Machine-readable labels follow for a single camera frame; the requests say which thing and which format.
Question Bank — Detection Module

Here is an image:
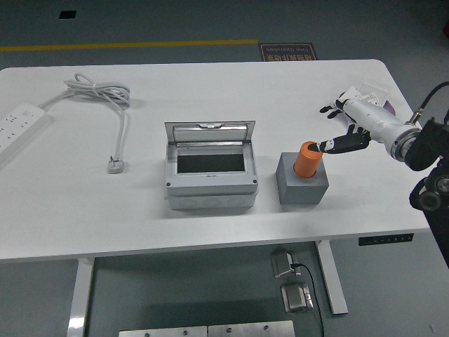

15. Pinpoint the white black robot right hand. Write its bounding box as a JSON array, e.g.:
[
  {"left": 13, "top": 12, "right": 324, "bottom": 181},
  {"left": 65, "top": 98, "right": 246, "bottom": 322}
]
[{"left": 314, "top": 98, "right": 410, "bottom": 157}]

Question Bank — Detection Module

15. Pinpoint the yellow floor tape line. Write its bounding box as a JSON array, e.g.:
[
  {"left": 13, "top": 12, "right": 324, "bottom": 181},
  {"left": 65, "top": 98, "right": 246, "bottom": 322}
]
[{"left": 0, "top": 39, "right": 259, "bottom": 53}]

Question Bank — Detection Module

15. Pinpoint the black table control panel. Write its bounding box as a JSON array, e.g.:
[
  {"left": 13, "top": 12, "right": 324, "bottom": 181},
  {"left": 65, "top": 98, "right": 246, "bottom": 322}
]
[{"left": 358, "top": 232, "right": 414, "bottom": 246}]

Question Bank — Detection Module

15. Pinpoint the grey cube holder block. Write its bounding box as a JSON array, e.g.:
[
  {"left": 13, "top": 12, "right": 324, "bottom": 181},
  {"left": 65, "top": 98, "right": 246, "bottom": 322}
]
[{"left": 276, "top": 151, "right": 330, "bottom": 206}]

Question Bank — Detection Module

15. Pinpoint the dark floor sign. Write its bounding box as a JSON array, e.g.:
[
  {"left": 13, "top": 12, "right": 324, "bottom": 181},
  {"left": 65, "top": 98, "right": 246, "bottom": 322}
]
[{"left": 258, "top": 43, "right": 318, "bottom": 62}]

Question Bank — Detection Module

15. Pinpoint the orange cylindrical battery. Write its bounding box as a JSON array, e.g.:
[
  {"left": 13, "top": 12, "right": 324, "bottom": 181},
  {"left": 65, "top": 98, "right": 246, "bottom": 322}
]
[{"left": 293, "top": 140, "right": 323, "bottom": 178}]

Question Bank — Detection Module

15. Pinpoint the white table leg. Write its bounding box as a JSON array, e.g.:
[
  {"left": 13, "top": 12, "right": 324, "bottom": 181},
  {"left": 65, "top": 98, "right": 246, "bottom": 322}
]
[
  {"left": 314, "top": 241, "right": 349, "bottom": 316},
  {"left": 67, "top": 258, "right": 95, "bottom": 337}
]

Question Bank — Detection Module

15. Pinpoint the white socket module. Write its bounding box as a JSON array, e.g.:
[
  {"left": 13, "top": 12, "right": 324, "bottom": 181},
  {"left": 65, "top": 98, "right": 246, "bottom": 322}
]
[{"left": 357, "top": 91, "right": 383, "bottom": 106}]

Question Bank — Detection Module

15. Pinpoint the metal floor socket box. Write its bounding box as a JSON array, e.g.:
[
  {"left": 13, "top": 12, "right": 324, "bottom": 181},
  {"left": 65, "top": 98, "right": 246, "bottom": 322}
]
[
  {"left": 270, "top": 248, "right": 302, "bottom": 280},
  {"left": 280, "top": 282, "right": 314, "bottom": 313}
]

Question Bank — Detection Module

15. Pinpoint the grey metal plate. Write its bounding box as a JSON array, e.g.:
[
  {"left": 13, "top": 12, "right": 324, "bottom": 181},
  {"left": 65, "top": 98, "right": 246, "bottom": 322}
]
[
  {"left": 118, "top": 326, "right": 208, "bottom": 337},
  {"left": 207, "top": 319, "right": 295, "bottom": 337}
]

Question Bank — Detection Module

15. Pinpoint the white power cable with plug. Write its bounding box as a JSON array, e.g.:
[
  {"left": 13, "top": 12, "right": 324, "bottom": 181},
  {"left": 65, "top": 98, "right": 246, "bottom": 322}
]
[{"left": 38, "top": 72, "right": 133, "bottom": 176}]

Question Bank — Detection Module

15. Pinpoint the white power strip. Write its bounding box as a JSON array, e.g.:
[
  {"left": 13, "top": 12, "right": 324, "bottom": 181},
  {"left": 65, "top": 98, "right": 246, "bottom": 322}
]
[{"left": 0, "top": 101, "right": 48, "bottom": 166}]

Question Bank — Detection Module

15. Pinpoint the black floor cable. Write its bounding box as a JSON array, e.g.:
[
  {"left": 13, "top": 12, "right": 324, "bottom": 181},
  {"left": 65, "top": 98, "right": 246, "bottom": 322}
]
[{"left": 290, "top": 262, "right": 326, "bottom": 337}]

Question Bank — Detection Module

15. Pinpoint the grey plastic enclosure box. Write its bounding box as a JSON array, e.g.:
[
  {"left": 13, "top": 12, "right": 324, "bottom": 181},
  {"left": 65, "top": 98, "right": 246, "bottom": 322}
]
[{"left": 164, "top": 140, "right": 260, "bottom": 211}]

